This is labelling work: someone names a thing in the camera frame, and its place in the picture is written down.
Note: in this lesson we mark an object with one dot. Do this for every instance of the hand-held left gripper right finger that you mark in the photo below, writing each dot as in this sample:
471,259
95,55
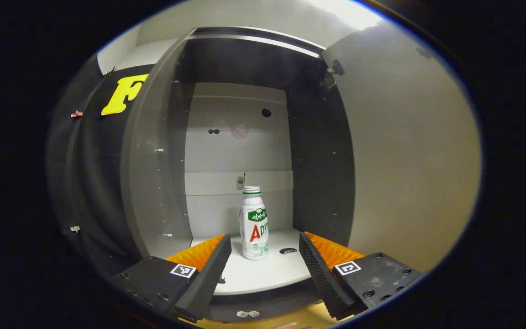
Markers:
320,278

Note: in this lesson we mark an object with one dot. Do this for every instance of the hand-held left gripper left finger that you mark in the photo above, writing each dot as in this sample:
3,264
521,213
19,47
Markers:
208,278

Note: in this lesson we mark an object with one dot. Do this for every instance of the white bottle green label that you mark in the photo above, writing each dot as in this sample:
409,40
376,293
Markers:
254,228

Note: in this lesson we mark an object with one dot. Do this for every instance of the beige cabinet door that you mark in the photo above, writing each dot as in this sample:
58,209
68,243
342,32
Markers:
409,160

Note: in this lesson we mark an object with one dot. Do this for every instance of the dark grey cabinet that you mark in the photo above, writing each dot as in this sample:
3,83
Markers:
318,160

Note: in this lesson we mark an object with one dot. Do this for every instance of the metal cabinet door hinge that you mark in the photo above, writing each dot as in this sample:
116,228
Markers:
334,73

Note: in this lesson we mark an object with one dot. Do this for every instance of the silver backdrop clip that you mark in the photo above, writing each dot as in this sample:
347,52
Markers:
75,228

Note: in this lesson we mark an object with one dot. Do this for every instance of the black backdrop cloth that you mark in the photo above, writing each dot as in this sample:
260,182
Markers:
89,173

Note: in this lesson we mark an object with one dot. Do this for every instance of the copper backdrop clip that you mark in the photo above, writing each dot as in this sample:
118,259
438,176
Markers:
76,114

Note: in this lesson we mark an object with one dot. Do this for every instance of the black backdrop clip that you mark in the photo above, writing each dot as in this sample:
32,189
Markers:
109,71

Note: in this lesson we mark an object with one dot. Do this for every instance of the large ceiling light panel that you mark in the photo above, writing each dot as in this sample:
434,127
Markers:
349,13

